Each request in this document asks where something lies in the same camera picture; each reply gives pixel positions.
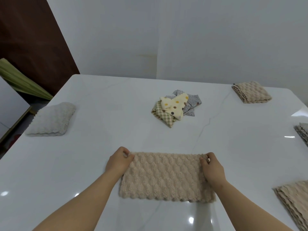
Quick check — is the beige textured towel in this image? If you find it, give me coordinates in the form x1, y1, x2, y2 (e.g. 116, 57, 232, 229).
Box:
231, 81, 272, 104
119, 152, 216, 204
272, 180, 308, 231

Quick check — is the person's right hand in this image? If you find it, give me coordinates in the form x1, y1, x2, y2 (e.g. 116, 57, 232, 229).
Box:
199, 152, 228, 188

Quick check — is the grey fluffy towel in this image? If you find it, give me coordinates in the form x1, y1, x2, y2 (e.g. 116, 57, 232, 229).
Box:
293, 122, 308, 147
25, 102, 76, 137

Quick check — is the person's left forearm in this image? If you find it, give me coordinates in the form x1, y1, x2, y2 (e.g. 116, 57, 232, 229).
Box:
32, 170, 124, 231

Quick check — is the yellow polka dot cloth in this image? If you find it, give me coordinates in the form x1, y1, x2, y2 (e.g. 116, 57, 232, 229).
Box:
160, 93, 189, 121

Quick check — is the green checked cloth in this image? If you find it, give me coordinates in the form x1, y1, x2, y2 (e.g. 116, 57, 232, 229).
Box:
151, 101, 178, 128

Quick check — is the dark brown wooden door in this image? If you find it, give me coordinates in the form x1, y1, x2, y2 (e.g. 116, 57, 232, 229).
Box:
0, 0, 80, 97

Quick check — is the white cabinet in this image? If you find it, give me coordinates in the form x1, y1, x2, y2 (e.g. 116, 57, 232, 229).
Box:
0, 77, 32, 145

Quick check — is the grey floral cloth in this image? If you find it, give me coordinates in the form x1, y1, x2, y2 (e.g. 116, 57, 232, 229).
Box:
166, 90, 202, 117

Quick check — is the white marble table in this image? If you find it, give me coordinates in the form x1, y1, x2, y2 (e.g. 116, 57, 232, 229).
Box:
0, 74, 308, 231

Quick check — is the person's right forearm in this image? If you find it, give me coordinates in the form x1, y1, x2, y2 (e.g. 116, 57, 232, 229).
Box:
214, 181, 294, 231

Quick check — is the person's left hand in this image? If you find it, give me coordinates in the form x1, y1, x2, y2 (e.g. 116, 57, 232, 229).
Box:
105, 146, 135, 178

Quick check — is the green folded umbrella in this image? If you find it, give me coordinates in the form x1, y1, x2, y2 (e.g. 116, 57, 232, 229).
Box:
0, 58, 54, 101

